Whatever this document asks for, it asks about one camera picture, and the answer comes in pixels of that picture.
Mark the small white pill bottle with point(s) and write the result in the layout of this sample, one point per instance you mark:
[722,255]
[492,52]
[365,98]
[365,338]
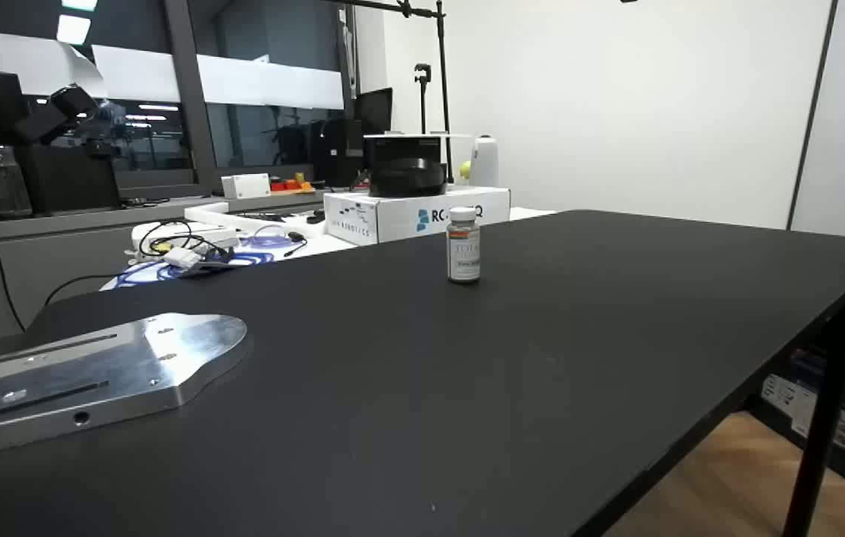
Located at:
[465,244]

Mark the white plastic bottle background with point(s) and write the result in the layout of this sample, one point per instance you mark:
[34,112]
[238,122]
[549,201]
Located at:
[485,158]

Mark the white cardboard box blue logo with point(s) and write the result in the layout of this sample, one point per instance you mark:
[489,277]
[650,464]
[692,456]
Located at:
[365,219]

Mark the black computer monitor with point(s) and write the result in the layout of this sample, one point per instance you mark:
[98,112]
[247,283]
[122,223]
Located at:
[376,112]

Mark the small white box orange items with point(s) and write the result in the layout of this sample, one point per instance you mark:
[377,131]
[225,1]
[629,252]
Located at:
[247,185]

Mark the silver metal mounting plate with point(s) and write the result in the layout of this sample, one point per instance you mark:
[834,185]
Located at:
[114,373]

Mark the black table leg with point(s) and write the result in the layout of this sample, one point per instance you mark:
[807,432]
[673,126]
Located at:
[813,464]

